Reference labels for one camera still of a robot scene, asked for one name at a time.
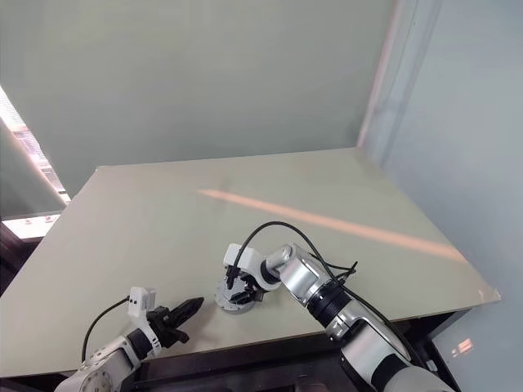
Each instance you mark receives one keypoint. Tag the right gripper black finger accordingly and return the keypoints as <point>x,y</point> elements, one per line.
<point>244,296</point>
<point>230,281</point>

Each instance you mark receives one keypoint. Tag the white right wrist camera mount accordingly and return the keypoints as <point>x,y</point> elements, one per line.
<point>245,259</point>

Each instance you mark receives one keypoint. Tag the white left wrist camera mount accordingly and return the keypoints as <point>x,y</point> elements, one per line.
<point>141,302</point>

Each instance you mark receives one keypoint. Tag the bright window strip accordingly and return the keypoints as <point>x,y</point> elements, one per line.
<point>28,155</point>

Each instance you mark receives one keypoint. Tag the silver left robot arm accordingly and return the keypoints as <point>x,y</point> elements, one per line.
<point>110,355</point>

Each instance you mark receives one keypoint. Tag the dark wooden cabinet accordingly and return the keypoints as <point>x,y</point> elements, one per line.
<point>14,257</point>

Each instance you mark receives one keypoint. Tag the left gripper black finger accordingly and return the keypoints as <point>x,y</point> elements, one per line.
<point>189,305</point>
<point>186,317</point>

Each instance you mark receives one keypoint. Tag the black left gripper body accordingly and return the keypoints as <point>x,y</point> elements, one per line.
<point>165,326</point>

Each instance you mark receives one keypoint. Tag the dark table frame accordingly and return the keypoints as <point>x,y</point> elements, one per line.
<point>245,363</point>

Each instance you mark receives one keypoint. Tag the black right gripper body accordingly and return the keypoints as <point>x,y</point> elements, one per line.
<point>247,282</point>

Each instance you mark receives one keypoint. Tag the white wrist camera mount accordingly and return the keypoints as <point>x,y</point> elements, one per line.
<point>245,259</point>
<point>141,302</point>

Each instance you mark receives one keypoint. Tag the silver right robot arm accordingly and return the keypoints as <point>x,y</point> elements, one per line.
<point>302,281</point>

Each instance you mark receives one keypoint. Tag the grey round motor end cap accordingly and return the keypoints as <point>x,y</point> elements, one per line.
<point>224,294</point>

